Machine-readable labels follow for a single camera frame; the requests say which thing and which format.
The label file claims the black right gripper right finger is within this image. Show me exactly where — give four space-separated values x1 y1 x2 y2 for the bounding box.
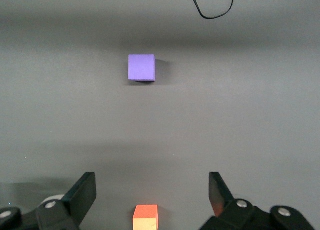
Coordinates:
199 171 314 230

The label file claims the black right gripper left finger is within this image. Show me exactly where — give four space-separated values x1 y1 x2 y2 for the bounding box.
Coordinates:
0 171 98 230

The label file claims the orange foam block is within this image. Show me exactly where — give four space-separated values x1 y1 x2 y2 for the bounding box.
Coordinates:
132 204 160 230

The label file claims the purple foam block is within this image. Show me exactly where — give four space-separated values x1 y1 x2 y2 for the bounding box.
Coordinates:
127 53 157 84

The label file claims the black looped table cable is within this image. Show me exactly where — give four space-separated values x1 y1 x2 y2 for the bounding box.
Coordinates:
187 0 238 20

